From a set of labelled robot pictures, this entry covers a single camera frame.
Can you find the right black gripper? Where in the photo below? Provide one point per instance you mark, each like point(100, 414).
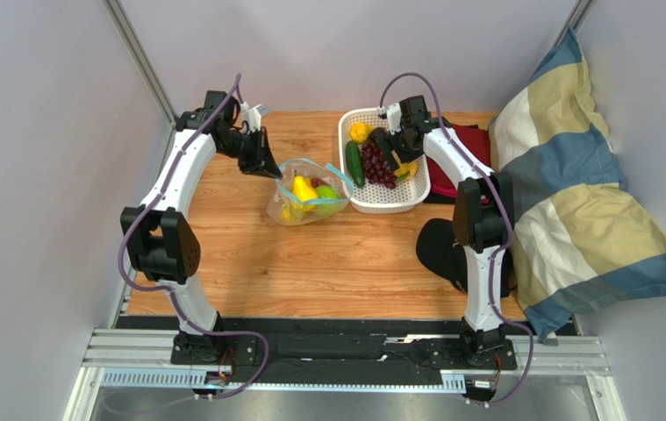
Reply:
point(402, 147)

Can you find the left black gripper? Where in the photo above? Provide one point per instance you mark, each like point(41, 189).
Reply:
point(261, 161)

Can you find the peach fruit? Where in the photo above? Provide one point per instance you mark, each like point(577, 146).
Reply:
point(406, 171)

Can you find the clear zip top bag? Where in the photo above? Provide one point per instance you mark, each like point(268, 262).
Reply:
point(307, 168)

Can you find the yellow banana bunch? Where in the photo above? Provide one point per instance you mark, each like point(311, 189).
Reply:
point(290, 214)

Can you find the green lime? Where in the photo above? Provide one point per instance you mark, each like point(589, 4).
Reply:
point(326, 210)

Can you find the yellow lemon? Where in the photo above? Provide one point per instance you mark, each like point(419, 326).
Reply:
point(359, 132)

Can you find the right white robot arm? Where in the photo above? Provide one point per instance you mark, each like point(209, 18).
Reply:
point(482, 217)

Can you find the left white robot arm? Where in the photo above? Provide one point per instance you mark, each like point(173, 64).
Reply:
point(158, 239)

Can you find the dark black fruit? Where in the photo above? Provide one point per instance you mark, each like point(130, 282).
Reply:
point(377, 133)

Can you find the dark purple grape bunch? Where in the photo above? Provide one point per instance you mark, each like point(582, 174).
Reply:
point(377, 169)

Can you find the green cucumber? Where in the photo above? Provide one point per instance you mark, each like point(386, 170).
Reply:
point(354, 164)

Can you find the white plastic basket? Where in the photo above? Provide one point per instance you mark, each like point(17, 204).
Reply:
point(376, 198)

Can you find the folded red cloth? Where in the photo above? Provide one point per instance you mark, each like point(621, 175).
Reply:
point(477, 141)

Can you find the black baseball cap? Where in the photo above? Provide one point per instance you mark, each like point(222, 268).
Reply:
point(439, 252)

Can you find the striped blue yellow pillow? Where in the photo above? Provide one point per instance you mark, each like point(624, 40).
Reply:
point(582, 242)

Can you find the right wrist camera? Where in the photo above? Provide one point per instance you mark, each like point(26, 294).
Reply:
point(392, 114)

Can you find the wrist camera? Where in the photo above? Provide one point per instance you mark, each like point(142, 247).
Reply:
point(251, 117)
point(392, 114)

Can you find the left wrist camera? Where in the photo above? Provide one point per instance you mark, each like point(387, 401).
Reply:
point(251, 117)

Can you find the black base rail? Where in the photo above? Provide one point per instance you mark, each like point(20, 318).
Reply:
point(339, 352)

